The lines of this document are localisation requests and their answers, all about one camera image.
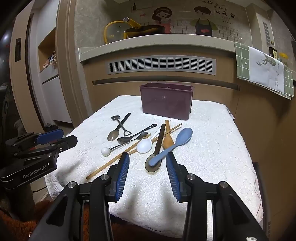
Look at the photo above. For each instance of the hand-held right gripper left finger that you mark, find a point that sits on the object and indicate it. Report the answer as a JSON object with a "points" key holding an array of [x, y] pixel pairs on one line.
{"points": [[123, 173]]}

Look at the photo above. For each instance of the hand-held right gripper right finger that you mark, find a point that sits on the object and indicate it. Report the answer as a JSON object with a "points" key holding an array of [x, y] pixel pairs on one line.
{"points": [[172, 178]]}

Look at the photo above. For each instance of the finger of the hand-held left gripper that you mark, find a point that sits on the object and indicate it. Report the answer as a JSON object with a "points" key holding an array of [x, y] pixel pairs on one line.
{"points": [[67, 142], [49, 135]]}

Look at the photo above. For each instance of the silver metal spoon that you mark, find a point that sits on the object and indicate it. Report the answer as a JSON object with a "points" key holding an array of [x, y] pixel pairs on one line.
{"points": [[143, 146]]}

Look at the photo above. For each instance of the purple utensil holder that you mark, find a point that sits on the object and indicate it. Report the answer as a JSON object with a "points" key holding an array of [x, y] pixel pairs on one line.
{"points": [[166, 104]]}

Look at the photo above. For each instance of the white ball-tipped stirrer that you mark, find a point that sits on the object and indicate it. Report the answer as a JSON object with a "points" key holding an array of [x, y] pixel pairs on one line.
{"points": [[105, 151]]}

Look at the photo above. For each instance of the dark metal spoon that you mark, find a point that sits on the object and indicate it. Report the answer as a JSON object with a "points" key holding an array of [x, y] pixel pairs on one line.
{"points": [[129, 139]]}

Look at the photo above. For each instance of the wooden spoon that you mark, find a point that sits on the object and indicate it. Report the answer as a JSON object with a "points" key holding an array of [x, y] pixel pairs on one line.
{"points": [[168, 141]]}

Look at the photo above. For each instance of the small black shovel spoon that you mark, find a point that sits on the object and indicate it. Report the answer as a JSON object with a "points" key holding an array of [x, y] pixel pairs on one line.
{"points": [[126, 132]]}

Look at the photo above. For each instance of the white cabinet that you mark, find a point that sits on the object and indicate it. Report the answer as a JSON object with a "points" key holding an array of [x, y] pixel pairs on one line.
{"points": [[55, 92]]}

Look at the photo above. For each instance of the blue spoon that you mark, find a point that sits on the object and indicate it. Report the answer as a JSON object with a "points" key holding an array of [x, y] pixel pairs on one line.
{"points": [[183, 136]]}

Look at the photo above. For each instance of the white towel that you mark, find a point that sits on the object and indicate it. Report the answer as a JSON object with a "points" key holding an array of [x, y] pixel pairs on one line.
{"points": [[208, 150]]}

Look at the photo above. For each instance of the brown fuzzy cloth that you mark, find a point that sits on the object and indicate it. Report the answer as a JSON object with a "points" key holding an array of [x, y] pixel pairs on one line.
{"points": [[13, 224]]}

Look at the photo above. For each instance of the grey vent grille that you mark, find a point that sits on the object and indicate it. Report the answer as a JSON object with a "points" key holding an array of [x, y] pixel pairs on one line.
{"points": [[161, 64]]}

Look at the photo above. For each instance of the white kitchen countertop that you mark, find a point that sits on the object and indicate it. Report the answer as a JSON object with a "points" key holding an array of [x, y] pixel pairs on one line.
{"points": [[138, 48]]}

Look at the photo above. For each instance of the yellow-rimmed glass lid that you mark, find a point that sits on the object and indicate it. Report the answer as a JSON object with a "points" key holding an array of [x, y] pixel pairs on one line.
{"points": [[115, 32]]}

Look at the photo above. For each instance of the green checked towel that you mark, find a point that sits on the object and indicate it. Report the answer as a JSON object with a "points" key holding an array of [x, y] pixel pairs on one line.
{"points": [[266, 67]]}

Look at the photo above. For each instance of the dark bottle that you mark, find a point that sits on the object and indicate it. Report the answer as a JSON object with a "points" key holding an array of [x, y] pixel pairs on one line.
{"points": [[272, 52]]}

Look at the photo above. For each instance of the yellow-capped bottle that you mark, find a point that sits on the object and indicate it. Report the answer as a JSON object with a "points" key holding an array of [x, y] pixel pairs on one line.
{"points": [[283, 59]]}

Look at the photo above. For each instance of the cartoon wall sticker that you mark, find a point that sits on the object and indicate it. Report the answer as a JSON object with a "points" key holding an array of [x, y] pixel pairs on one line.
{"points": [[203, 25]]}

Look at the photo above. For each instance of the white wall vent panel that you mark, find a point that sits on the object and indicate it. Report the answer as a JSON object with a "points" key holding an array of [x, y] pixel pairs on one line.
{"points": [[266, 32]]}

